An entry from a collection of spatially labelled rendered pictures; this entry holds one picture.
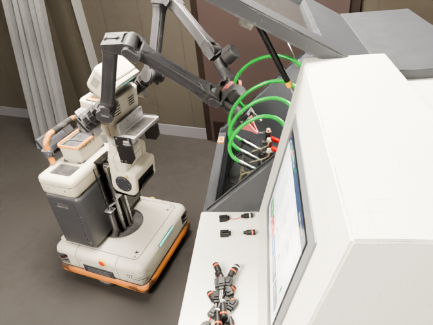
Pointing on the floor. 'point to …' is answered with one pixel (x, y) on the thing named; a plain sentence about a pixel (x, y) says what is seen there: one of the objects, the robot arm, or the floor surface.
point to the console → (361, 195)
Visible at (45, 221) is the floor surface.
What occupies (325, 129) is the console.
